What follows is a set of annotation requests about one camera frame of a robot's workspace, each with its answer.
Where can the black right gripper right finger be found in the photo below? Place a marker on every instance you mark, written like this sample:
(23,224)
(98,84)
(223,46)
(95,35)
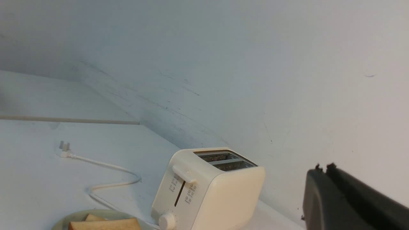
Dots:
(375,208)

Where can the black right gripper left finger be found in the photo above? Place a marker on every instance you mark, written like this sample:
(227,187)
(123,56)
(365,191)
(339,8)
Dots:
(324,206)

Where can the toast slice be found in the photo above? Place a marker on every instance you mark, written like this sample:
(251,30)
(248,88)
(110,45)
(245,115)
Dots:
(122,224)
(91,217)

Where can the white two-slot toaster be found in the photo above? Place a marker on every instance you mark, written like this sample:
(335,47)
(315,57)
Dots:
(208,189)

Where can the light green round plate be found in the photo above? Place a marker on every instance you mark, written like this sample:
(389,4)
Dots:
(81,216)

